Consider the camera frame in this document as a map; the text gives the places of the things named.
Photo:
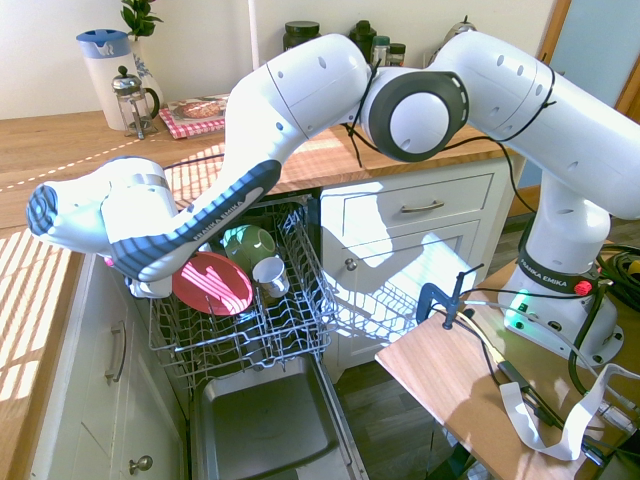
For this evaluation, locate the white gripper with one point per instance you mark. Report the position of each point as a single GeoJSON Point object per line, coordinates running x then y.
{"type": "Point", "coordinates": [150, 290]}

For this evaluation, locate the pink plate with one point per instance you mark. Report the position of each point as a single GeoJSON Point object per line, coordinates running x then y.
{"type": "Point", "coordinates": [220, 290]}

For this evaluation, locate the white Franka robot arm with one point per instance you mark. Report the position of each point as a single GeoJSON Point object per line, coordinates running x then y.
{"type": "Point", "coordinates": [500, 75]}

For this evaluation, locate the stainless dishwasher door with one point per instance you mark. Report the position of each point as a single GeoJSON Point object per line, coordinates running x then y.
{"type": "Point", "coordinates": [265, 425]}

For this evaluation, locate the white cabinet beside dishwasher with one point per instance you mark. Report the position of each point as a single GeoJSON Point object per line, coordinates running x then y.
{"type": "Point", "coordinates": [450, 240]}

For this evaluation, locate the green bowl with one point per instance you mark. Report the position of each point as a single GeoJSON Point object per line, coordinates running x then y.
{"type": "Point", "coordinates": [250, 245]}

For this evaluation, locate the white cup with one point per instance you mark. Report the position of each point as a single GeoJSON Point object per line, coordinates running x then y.
{"type": "Point", "coordinates": [270, 274]}

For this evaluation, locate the white cabinet with round knobs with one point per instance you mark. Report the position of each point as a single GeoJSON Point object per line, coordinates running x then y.
{"type": "Point", "coordinates": [75, 400]}

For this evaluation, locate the round metal cabinet knob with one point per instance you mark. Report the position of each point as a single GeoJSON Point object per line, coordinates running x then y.
{"type": "Point", "coordinates": [141, 465]}
{"type": "Point", "coordinates": [351, 264]}

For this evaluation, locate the glass French press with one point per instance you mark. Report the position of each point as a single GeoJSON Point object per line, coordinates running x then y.
{"type": "Point", "coordinates": [132, 105]}

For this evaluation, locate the cookbook with food cover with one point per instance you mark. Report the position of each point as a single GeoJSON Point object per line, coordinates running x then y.
{"type": "Point", "coordinates": [200, 107]}

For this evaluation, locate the white pitcher with blue lid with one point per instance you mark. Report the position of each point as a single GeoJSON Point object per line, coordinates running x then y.
{"type": "Point", "coordinates": [102, 75]}

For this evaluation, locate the white vase with blue flowers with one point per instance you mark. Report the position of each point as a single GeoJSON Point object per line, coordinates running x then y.
{"type": "Point", "coordinates": [143, 54]}

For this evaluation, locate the green plant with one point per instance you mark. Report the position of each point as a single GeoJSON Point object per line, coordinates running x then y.
{"type": "Point", "coordinates": [137, 17]}

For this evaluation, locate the white candle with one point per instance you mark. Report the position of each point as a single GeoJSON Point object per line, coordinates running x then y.
{"type": "Point", "coordinates": [254, 35]}

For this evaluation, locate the dark metal C clamp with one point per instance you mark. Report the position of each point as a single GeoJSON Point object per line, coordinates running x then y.
{"type": "Point", "coordinates": [430, 297]}

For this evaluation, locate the black protein powder jar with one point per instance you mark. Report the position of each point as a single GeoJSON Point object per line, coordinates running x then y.
{"type": "Point", "coordinates": [300, 35]}

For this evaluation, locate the black bottle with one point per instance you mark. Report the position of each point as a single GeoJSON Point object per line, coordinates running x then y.
{"type": "Point", "coordinates": [362, 40]}

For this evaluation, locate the spice jar with dark lid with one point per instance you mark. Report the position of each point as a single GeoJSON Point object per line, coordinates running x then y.
{"type": "Point", "coordinates": [397, 55]}
{"type": "Point", "coordinates": [380, 50]}

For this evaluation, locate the silver kettle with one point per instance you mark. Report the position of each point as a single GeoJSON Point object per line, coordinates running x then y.
{"type": "Point", "coordinates": [462, 29]}

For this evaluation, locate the red emergency stop knob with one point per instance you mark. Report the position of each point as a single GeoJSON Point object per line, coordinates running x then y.
{"type": "Point", "coordinates": [582, 288]}

